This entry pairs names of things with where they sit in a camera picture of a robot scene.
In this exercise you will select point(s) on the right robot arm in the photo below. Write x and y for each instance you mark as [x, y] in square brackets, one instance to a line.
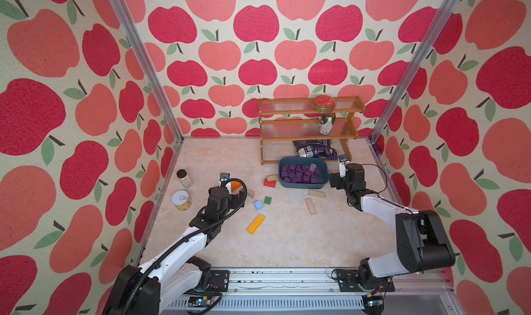
[422, 243]

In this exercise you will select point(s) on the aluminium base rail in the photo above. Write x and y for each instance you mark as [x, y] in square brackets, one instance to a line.
[314, 291]

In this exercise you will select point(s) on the purple snack bag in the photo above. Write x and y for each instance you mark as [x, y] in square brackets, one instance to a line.
[319, 149]

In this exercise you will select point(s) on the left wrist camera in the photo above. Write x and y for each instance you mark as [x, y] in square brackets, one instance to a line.
[224, 176]

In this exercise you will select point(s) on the natural wood long block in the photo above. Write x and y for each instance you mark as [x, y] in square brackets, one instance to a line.
[310, 206]

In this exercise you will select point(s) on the orange wooden block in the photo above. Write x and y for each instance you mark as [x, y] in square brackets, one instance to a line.
[235, 186]

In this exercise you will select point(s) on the wooden three-tier shelf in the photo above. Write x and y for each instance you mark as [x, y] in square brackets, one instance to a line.
[283, 121]

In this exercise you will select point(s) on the glass jar black lid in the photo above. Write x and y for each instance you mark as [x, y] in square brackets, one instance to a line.
[184, 178]

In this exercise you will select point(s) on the teal plastic storage bin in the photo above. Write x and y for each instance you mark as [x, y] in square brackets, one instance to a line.
[322, 179]

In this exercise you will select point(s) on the red arch block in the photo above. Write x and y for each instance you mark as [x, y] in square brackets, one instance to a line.
[271, 184]

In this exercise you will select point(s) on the light blue cube block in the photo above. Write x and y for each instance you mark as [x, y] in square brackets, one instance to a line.
[258, 205]

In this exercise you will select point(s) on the right aluminium frame post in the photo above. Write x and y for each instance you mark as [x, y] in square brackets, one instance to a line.
[441, 18]

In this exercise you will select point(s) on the yellow can white lid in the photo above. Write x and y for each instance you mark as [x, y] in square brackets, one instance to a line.
[181, 200]

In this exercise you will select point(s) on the left aluminium frame post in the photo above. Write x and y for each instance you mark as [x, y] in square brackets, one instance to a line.
[129, 27]

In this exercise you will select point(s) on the small green white bottle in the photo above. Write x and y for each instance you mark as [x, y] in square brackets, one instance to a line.
[326, 123]

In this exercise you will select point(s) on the aluminium frame post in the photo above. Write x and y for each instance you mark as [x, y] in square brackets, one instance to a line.
[129, 27]
[441, 18]

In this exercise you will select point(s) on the natural wood cube block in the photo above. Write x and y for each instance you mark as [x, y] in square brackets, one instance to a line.
[271, 178]

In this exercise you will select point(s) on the red lidded tin can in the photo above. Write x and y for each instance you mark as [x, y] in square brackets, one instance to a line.
[323, 104]

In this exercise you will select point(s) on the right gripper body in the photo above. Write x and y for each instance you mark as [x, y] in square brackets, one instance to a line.
[339, 183]

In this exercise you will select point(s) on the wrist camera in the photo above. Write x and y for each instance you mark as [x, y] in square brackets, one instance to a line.
[343, 162]
[224, 176]

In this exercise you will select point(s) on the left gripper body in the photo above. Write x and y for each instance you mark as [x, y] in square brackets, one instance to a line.
[232, 202]

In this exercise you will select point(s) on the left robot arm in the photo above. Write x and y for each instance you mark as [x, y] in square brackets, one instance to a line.
[166, 261]

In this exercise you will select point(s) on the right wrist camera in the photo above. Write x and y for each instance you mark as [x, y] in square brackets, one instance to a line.
[343, 162]

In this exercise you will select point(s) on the yellow long block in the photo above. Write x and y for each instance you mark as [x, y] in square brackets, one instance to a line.
[255, 224]

